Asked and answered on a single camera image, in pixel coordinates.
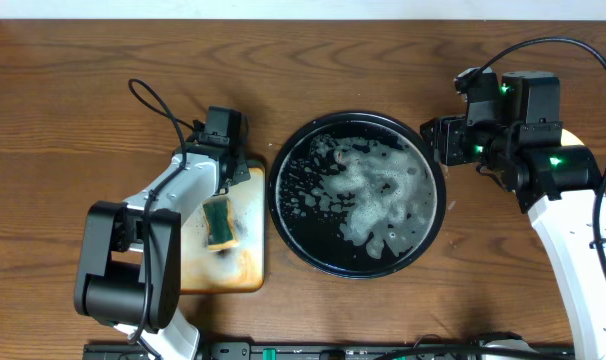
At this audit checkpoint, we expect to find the orange green scrub sponge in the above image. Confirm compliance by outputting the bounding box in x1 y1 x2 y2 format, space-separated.
202 196 239 252

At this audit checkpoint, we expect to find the yellow plate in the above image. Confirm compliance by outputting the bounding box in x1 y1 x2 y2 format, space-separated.
561 129 584 147

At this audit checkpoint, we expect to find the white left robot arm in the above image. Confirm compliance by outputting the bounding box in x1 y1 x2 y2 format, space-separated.
73 143 250 359

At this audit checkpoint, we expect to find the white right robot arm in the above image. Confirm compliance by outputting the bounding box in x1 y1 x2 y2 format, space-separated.
420 70 606 359

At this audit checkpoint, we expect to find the round black tray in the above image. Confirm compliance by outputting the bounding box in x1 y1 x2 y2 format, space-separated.
267 111 447 279

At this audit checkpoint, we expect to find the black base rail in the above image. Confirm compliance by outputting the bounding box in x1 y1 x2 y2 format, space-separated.
82 333 575 360

